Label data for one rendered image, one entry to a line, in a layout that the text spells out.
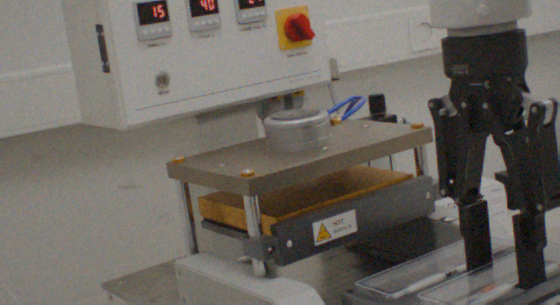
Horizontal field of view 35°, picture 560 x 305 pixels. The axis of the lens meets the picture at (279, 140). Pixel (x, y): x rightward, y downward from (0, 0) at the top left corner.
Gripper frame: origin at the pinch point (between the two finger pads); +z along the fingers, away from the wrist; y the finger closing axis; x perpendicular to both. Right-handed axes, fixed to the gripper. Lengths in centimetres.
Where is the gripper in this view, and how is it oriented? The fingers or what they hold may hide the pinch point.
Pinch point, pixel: (502, 246)
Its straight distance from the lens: 86.7
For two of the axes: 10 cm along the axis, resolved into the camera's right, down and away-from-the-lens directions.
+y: 5.8, 0.7, -8.1
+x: 8.0, -2.1, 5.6
